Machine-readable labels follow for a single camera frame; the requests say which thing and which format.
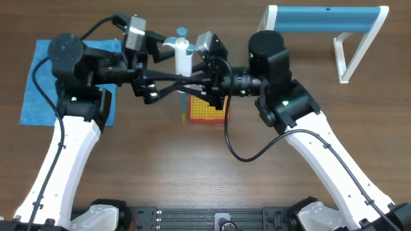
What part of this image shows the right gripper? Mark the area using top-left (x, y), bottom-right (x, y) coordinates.
top-left (177, 33), bottom-right (232, 111)

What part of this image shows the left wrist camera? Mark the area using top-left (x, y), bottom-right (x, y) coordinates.
top-left (124, 15), bottom-right (148, 52)

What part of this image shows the white pipette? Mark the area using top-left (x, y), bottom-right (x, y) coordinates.
top-left (162, 26), bottom-right (196, 124)

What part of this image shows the black cable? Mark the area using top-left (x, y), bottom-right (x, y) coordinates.
top-left (31, 15), bottom-right (116, 121)
top-left (211, 56), bottom-right (322, 163)

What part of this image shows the white and blue stand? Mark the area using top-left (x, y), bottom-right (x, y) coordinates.
top-left (256, 4), bottom-right (390, 85)

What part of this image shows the blue cloth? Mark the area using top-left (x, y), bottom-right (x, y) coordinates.
top-left (19, 38), bottom-right (123, 127)

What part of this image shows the red and yellow tip box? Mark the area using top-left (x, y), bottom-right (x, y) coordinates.
top-left (188, 83), bottom-right (231, 125)

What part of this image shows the mounting rail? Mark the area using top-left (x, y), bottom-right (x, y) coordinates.
top-left (123, 207), bottom-right (298, 231)

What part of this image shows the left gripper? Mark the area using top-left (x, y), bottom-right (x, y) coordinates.
top-left (129, 30), bottom-right (195, 106)

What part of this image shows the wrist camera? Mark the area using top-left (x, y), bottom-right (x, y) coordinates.
top-left (124, 15), bottom-right (148, 52)
top-left (195, 31), bottom-right (215, 54)

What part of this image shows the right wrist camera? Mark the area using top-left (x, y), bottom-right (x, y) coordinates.
top-left (195, 31), bottom-right (215, 54)

